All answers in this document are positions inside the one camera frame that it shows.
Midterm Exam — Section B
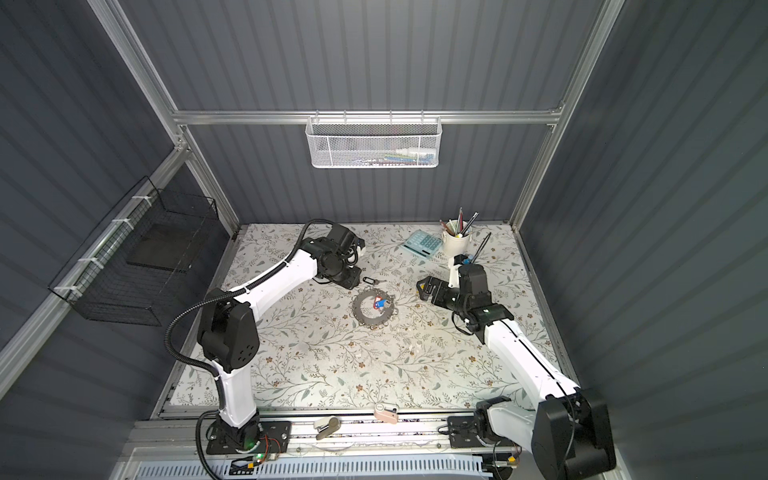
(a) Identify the beige clip tool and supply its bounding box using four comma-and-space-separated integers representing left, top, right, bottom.
313, 416, 341, 441

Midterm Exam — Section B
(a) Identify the floral table mat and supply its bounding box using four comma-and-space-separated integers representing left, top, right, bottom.
164, 224, 559, 412

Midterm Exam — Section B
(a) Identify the black wire side basket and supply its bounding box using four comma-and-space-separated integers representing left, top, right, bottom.
49, 184, 227, 327

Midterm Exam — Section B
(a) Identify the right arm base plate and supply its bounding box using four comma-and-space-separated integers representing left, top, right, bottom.
447, 412, 533, 450

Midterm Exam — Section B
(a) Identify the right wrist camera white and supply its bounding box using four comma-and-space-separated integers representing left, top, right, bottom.
448, 254, 471, 289

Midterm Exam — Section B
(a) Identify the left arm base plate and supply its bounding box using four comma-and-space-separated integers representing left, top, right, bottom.
206, 420, 292, 455

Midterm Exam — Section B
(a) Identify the teal calculator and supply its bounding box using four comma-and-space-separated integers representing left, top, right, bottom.
401, 230, 443, 258

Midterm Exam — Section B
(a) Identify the white pen cup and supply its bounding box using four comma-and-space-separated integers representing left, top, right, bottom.
442, 231, 471, 260

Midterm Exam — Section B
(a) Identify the grey beaded keyring coil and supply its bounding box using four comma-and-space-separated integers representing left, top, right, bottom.
351, 288, 397, 329

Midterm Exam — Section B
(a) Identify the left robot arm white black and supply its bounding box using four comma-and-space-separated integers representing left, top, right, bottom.
164, 219, 365, 452

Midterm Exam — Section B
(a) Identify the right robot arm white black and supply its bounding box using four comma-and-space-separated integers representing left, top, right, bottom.
416, 263, 617, 479

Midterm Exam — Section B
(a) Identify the white wire wall basket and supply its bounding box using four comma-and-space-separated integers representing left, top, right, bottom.
305, 119, 443, 169

